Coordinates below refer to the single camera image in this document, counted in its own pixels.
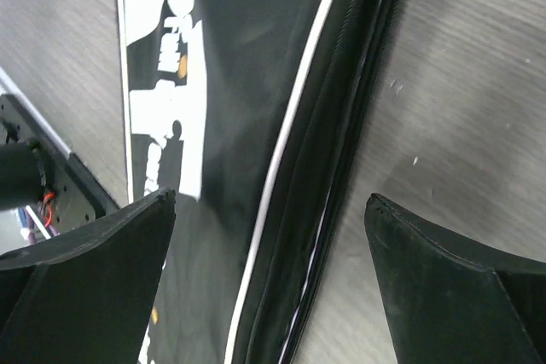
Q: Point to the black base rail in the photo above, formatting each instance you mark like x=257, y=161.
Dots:
x=35, y=172

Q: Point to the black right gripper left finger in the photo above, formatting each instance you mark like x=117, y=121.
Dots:
x=86, y=296

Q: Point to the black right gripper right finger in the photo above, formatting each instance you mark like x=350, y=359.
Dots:
x=451, y=299

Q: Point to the black racket bag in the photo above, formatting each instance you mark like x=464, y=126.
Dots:
x=251, y=111

